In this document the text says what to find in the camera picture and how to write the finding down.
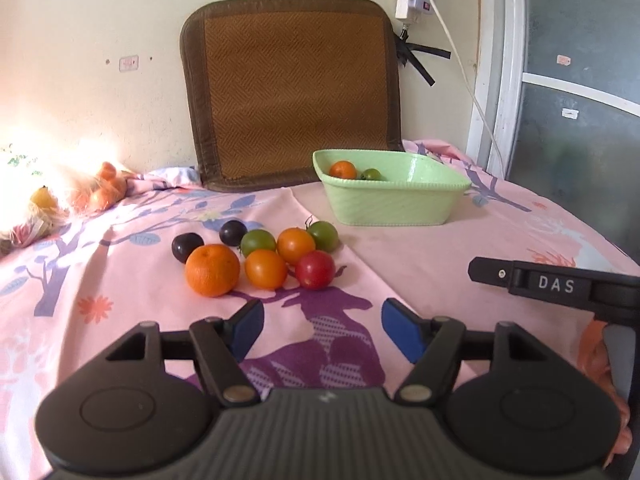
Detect brown woven seat cushion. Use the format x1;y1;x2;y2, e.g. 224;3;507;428
180;0;407;194

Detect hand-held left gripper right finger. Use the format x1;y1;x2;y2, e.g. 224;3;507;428
381;298;556;404

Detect white framed glass door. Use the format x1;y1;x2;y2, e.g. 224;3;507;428
466;0;640;261

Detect black ribbon tie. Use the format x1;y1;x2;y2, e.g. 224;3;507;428
392;29;452;87

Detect green plastic basin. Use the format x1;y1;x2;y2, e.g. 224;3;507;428
312;149;472;226

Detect yellow fruit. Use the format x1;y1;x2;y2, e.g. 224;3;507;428
31;186;59;210

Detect white power cable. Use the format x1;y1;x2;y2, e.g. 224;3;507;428
420;0;503;176

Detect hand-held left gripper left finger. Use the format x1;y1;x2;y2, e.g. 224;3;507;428
105;299;265;407

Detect large orange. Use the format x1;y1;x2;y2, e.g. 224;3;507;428
185;243;241;298

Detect white plastic bag green print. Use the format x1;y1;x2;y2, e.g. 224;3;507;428
0;142;45;181

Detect red tomato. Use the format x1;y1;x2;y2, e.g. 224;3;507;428
295;250;336;291

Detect bag of tangerines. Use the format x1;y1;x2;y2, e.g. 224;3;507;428
69;161;130;212

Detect dark purple plum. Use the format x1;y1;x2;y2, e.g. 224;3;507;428
219;220;248;247
171;232;205;264

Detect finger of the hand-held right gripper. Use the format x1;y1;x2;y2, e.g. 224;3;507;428
468;256;640;312

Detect pink printed blanket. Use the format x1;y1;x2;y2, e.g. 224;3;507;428
0;137;640;480

